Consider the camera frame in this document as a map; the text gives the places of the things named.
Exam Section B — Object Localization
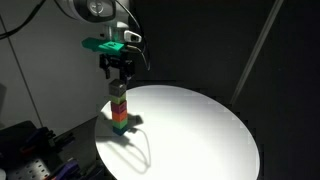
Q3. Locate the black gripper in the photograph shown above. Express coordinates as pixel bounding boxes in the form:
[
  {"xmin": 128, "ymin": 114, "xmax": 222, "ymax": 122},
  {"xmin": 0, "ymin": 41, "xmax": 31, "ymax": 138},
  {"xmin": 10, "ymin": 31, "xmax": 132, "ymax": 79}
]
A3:
[{"xmin": 99, "ymin": 54, "xmax": 135, "ymax": 83}]

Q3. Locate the grey block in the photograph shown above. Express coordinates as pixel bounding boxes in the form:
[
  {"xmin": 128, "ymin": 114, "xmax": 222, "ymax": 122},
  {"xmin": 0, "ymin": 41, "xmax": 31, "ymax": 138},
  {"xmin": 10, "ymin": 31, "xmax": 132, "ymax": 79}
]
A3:
[{"xmin": 109, "ymin": 79, "xmax": 127, "ymax": 97}]

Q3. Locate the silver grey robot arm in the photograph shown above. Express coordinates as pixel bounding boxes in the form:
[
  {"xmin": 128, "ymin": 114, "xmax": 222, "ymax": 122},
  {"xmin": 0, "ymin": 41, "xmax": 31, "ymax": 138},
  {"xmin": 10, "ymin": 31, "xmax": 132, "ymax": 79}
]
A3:
[{"xmin": 54, "ymin": 0, "xmax": 142, "ymax": 84}]

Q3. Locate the yellow-green block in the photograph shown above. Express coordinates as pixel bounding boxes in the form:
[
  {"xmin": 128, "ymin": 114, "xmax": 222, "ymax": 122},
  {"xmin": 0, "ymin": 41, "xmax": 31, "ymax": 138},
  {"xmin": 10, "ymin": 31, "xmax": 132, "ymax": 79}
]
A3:
[{"xmin": 110, "ymin": 93, "xmax": 126, "ymax": 104}]

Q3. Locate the magenta block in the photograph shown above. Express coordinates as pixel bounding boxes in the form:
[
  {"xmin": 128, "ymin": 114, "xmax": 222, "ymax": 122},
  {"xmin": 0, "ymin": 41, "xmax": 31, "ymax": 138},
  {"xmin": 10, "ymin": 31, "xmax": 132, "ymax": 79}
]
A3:
[{"xmin": 111, "ymin": 101, "xmax": 127, "ymax": 114}]

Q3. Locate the orange block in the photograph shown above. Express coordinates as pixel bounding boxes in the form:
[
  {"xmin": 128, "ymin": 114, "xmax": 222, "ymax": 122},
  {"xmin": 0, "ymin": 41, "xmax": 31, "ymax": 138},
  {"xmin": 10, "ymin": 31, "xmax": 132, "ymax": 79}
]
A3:
[{"xmin": 112, "ymin": 110, "xmax": 127, "ymax": 122}]

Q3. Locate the green block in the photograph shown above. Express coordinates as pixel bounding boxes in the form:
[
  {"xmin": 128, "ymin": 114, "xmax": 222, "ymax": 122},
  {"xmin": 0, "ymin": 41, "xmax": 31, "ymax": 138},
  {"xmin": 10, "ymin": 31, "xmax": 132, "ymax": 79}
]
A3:
[{"xmin": 112, "ymin": 119, "xmax": 128, "ymax": 129}]

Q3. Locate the blue block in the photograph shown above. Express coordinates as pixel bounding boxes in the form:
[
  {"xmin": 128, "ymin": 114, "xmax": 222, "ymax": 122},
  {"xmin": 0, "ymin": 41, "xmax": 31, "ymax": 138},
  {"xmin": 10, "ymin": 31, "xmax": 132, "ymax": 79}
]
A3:
[{"xmin": 112, "ymin": 126, "xmax": 127, "ymax": 136}]

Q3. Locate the round white table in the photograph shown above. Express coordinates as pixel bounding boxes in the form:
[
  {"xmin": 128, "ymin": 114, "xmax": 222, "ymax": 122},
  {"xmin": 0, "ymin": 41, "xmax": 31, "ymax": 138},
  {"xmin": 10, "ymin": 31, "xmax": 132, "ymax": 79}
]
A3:
[{"xmin": 95, "ymin": 85, "xmax": 260, "ymax": 180}]

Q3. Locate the purple orange clamp rear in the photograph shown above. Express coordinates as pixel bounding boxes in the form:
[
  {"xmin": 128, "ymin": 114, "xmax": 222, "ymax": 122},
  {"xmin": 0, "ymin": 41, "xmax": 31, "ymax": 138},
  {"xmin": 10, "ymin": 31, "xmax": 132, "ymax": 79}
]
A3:
[{"xmin": 20, "ymin": 127, "xmax": 55, "ymax": 154}]

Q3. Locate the purple orange clamp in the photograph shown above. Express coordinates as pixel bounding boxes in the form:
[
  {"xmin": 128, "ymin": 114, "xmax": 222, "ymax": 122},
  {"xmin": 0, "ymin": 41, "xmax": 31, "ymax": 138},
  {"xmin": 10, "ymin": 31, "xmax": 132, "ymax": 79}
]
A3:
[
  {"xmin": 20, "ymin": 127, "xmax": 55, "ymax": 154},
  {"xmin": 50, "ymin": 160, "xmax": 79, "ymax": 180}
]

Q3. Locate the purple orange clamp front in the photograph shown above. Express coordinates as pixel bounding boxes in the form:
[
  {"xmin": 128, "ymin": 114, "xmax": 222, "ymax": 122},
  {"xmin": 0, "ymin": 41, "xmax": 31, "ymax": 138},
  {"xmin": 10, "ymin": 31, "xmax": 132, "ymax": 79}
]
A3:
[{"xmin": 50, "ymin": 160, "xmax": 79, "ymax": 180}]

